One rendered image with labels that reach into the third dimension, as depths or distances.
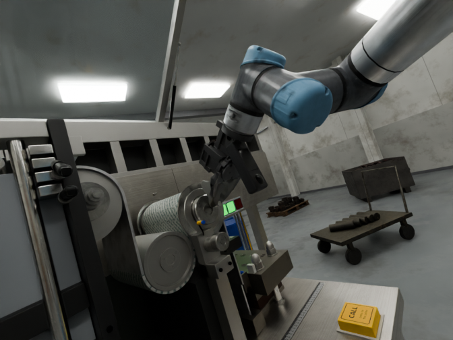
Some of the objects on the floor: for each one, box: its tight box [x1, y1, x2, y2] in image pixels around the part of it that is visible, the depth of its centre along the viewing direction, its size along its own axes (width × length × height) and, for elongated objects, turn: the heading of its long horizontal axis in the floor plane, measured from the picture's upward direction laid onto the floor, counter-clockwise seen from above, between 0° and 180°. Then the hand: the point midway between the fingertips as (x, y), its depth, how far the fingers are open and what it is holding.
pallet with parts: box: [266, 196, 310, 218], centre depth 653 cm, size 82×120×42 cm
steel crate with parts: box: [342, 157, 415, 202], centre depth 497 cm, size 123×104×81 cm
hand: (217, 204), depth 53 cm, fingers closed, pressing on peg
